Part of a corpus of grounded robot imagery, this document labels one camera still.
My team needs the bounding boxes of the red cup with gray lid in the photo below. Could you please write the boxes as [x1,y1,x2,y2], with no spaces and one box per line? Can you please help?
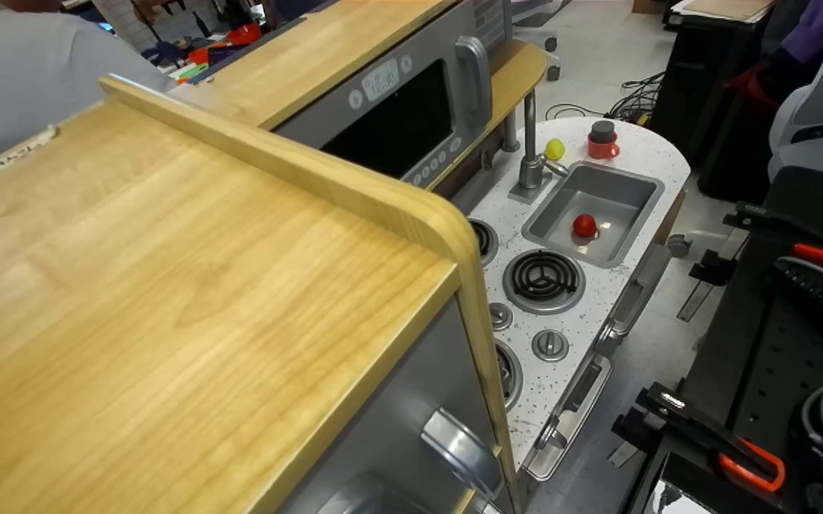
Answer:
[586,117,622,164]

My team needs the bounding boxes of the white speckled toy kitchen counter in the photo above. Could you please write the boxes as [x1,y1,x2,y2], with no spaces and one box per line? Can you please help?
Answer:
[456,114,695,479]

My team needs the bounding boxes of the small black coil burner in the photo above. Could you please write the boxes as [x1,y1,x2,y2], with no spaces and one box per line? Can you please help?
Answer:
[465,217,499,269]
[495,341,526,411]

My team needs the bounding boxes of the gray stove knob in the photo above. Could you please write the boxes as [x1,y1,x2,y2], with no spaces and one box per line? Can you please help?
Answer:
[528,326,571,366]
[485,301,518,332]

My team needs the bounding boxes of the large black coil burner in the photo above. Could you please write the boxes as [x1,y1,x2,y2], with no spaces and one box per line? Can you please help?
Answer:
[499,246,588,318]

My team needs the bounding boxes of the gray toy microwave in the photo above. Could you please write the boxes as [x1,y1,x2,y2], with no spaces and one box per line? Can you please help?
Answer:
[276,0,515,194]

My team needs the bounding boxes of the gray toy faucet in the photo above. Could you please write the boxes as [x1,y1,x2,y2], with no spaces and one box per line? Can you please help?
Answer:
[508,88,571,205]

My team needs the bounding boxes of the small red round toy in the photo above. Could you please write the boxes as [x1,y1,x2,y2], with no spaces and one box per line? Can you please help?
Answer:
[568,212,604,246]

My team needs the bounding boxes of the gray toy sink basin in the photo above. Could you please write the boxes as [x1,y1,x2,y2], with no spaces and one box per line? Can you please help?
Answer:
[521,158,665,271]

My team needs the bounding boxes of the wooden board panel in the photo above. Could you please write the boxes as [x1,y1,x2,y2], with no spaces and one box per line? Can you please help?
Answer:
[0,71,526,514]

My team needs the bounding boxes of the long wooden kitchen shelf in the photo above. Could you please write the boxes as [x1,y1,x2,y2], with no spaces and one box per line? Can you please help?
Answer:
[166,0,462,132]

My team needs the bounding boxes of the black metal bar clamp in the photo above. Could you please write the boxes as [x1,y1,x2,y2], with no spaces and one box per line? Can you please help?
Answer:
[675,232,742,326]

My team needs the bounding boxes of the black cabinet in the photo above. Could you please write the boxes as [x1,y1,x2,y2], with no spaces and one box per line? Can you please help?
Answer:
[646,0,787,204]

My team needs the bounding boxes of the black perforated robot table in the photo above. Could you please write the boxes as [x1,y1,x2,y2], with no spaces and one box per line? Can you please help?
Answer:
[619,169,823,514]

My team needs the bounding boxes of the person in gray shirt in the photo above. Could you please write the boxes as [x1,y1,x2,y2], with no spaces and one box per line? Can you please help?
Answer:
[0,0,178,181]

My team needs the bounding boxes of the gray microwave door handle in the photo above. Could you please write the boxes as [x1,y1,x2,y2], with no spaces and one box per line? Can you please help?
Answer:
[448,34,498,141]

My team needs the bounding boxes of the round silver cabinet handle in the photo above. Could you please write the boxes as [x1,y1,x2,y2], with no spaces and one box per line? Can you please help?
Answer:
[418,405,506,503]

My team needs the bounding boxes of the gray oven door handle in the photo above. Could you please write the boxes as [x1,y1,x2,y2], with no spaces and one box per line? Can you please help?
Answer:
[522,351,618,482]

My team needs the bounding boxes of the gray under-sink door handle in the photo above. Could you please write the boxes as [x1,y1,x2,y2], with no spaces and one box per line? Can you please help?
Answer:
[591,238,675,351]

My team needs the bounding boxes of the black floor cables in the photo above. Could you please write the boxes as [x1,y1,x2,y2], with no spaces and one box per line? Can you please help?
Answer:
[606,68,665,127]

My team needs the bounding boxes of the black clamp orange handle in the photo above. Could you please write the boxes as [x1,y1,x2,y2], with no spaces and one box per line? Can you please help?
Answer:
[722,199,823,271]
[609,379,791,501]

